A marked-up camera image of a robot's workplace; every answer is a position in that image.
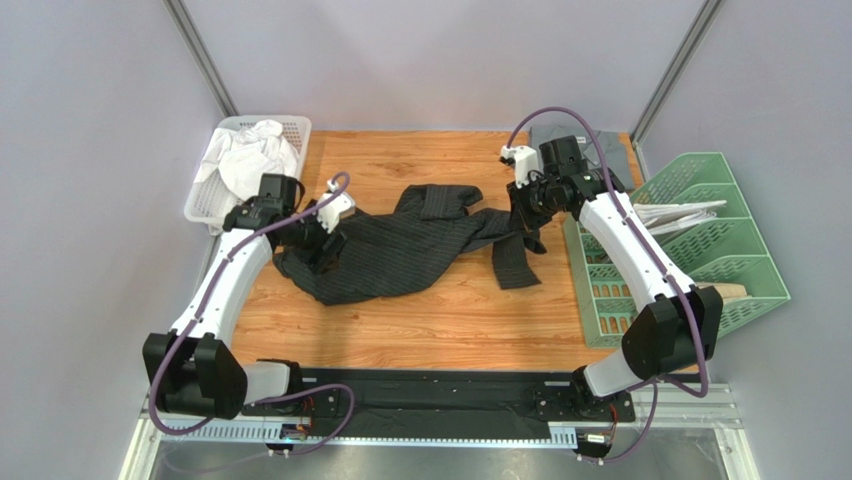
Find dark pinstriped long sleeve shirt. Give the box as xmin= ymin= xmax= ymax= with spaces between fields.
xmin=272 ymin=184 xmax=547 ymax=306

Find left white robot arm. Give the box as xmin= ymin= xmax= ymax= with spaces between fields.
xmin=142 ymin=172 xmax=355 ymax=434

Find white shirt in basket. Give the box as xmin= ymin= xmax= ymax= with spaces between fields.
xmin=194 ymin=119 xmax=299 ymax=200

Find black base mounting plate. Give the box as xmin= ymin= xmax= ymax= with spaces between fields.
xmin=242 ymin=368 xmax=636 ymax=440

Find green plastic file rack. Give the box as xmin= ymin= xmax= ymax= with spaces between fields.
xmin=563 ymin=152 xmax=790 ymax=349

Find left corner aluminium post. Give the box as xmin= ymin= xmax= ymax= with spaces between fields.
xmin=163 ymin=0 xmax=238 ymax=116

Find brown book in rack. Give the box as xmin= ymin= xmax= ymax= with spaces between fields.
xmin=696 ymin=282 xmax=751 ymax=304

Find folded grey shirt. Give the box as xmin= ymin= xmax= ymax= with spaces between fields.
xmin=528 ymin=123 xmax=636 ymax=191

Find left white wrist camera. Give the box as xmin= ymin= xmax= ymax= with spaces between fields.
xmin=316 ymin=192 xmax=356 ymax=233

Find aluminium frame rail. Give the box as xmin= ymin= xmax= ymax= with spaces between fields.
xmin=120 ymin=369 xmax=759 ymax=479

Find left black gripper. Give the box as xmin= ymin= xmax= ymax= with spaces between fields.
xmin=280 ymin=200 xmax=350 ymax=277

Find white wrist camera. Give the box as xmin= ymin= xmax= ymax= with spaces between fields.
xmin=316 ymin=192 xmax=356 ymax=233
xmin=499 ymin=146 xmax=540 ymax=189

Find corner aluminium post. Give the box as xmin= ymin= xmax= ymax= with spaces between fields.
xmin=163 ymin=0 xmax=238 ymax=116
xmin=630 ymin=0 xmax=726 ymax=146

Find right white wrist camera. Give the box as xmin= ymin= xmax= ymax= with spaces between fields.
xmin=499 ymin=146 xmax=540 ymax=189

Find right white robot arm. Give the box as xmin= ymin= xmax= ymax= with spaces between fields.
xmin=500 ymin=136 xmax=723 ymax=402

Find white papers in rack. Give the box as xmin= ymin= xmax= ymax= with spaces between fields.
xmin=633 ymin=200 xmax=727 ymax=236

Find right corner aluminium post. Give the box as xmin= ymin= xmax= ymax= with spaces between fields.
xmin=630 ymin=0 xmax=726 ymax=146

